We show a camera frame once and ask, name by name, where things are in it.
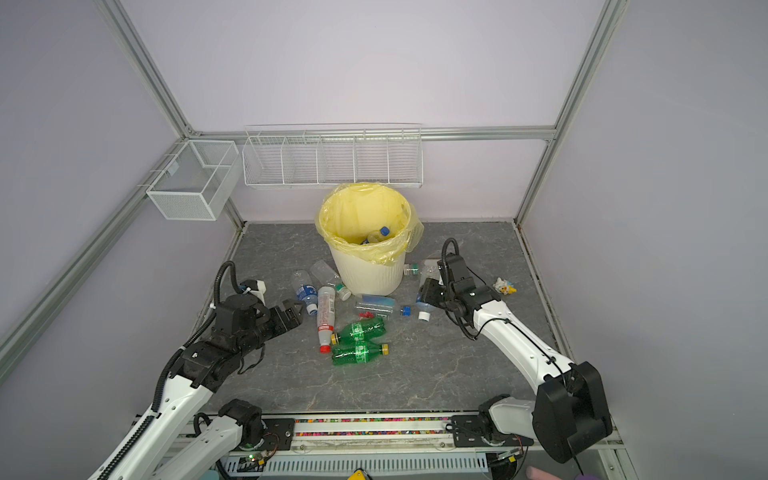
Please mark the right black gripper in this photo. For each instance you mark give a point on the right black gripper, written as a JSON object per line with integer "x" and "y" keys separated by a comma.
{"x": 429, "y": 292}

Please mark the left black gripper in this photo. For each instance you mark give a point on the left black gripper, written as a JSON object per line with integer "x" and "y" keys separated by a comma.
{"x": 294, "y": 319}

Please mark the blue label water bottle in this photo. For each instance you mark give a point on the blue label water bottle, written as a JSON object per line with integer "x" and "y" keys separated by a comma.
{"x": 424, "y": 311}

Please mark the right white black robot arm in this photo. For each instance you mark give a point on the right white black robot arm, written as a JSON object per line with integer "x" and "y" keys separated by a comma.
{"x": 570, "y": 411}

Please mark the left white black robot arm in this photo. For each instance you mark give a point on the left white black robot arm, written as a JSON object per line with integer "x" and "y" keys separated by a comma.
{"x": 173, "y": 438}

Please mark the cream plastic waste bin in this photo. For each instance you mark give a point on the cream plastic waste bin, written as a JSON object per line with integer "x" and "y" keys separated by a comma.
{"x": 374, "y": 269}

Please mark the yellow plastic bin liner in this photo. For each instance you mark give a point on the yellow plastic bin liner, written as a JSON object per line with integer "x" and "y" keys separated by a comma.
{"x": 351, "y": 211}

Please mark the small clear plastic box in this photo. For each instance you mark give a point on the small clear plastic box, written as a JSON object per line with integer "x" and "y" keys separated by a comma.
{"x": 430, "y": 270}

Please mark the small yellow white toy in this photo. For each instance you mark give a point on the small yellow white toy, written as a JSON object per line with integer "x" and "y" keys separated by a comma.
{"x": 504, "y": 287}

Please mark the clear bottle blue label white cap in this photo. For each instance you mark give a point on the clear bottle blue label white cap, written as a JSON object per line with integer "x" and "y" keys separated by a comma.
{"x": 305, "y": 291}

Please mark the white bottle red cap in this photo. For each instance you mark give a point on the white bottle red cap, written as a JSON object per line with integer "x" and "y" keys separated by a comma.
{"x": 326, "y": 318}

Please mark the clear bottle green collar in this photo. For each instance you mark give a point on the clear bottle green collar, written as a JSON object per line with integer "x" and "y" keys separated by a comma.
{"x": 323, "y": 272}

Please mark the clear bottle blue tint red cap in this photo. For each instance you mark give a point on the clear bottle blue tint red cap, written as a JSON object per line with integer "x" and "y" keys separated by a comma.
{"x": 383, "y": 306}

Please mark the upper green soda bottle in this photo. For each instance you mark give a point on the upper green soda bottle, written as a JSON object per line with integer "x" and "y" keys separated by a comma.
{"x": 359, "y": 331}

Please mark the green soda bottle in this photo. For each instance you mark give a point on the green soda bottle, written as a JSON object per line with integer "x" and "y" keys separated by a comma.
{"x": 359, "y": 331}
{"x": 358, "y": 353}

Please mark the lower green soda bottle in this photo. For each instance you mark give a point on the lower green soda bottle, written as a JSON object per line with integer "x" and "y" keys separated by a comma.
{"x": 358, "y": 353}

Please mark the white mesh box basket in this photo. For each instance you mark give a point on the white mesh box basket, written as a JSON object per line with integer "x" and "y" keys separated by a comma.
{"x": 197, "y": 181}

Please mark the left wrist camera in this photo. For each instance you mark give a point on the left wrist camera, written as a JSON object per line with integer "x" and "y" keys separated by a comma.
{"x": 254, "y": 287}

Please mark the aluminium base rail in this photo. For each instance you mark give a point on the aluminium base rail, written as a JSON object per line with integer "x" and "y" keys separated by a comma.
{"x": 390, "y": 431}

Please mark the long white wire basket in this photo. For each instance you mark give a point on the long white wire basket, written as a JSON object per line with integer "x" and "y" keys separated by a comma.
{"x": 328, "y": 155}

